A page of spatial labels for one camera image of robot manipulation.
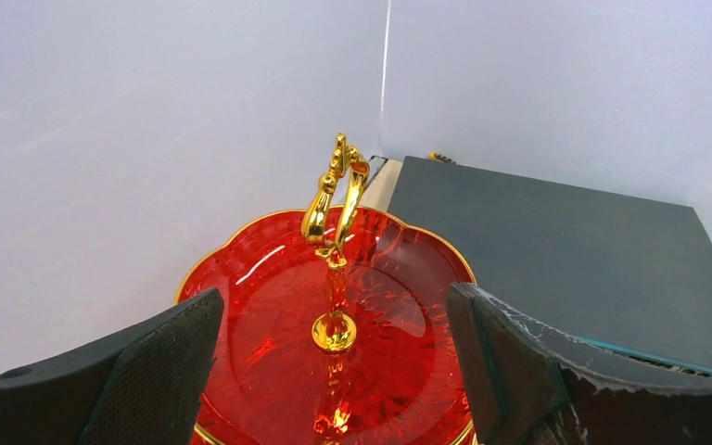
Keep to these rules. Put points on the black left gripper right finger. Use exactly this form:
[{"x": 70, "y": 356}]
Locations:
[{"x": 530, "y": 383}]

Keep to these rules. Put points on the red three-tier cake stand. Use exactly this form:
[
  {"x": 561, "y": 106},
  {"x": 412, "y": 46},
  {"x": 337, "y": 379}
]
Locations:
[{"x": 334, "y": 328}]

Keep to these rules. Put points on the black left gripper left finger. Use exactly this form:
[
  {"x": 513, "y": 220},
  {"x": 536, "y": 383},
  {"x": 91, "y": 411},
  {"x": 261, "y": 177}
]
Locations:
[{"x": 140, "y": 385}]

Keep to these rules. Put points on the yellow handled screwdriver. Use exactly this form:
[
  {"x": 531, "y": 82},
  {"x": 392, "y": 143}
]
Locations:
[{"x": 441, "y": 158}]

